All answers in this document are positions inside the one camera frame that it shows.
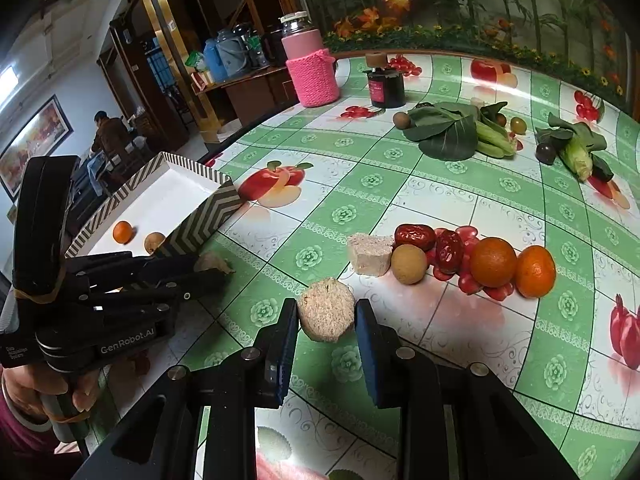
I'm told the framed wall painting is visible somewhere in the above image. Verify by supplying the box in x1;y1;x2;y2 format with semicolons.
0;96;74;202

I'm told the wooden sideboard cabinet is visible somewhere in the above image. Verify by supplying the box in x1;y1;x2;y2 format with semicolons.
192;66;298;126

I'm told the dark plum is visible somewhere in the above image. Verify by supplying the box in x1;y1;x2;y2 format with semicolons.
535;142;556;166

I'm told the orange mandarin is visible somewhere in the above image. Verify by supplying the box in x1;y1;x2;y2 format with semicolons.
514;245;556;298
112;221;134;245

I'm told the grey kettle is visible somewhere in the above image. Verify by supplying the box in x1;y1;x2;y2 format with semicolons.
216;28;250;79

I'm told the blue thermos jug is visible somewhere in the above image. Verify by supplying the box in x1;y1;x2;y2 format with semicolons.
203;38;228;84

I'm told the dark jar with cork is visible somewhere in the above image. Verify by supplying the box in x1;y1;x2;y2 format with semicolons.
366;52;406;108

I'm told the striped white tray box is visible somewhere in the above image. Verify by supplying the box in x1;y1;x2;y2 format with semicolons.
65;152;243;258

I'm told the beige round cake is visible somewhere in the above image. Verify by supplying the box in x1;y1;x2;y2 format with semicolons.
297;278;356;344

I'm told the kiwi fruit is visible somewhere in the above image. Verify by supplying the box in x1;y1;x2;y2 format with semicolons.
393;112;412;130

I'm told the seated person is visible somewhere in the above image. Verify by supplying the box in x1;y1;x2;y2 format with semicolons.
91;110;131;160

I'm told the brown longan fruit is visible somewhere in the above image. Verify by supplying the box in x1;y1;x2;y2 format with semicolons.
390;244;428;285

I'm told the beige cake back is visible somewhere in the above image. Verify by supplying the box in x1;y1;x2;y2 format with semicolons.
347;233;394;278

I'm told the left hand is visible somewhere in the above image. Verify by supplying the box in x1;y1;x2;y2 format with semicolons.
2;363;101;422

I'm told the pink knit-sleeved bottle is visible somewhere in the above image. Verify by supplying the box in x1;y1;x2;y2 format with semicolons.
280;11;340;107

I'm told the large orange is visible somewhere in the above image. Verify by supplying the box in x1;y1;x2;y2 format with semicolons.
470;237;518;288

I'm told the green leafy bok choy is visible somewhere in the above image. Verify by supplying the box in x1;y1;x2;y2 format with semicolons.
401;102;518;162

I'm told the green grape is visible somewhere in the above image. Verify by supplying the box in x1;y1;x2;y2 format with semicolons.
510;117;527;136

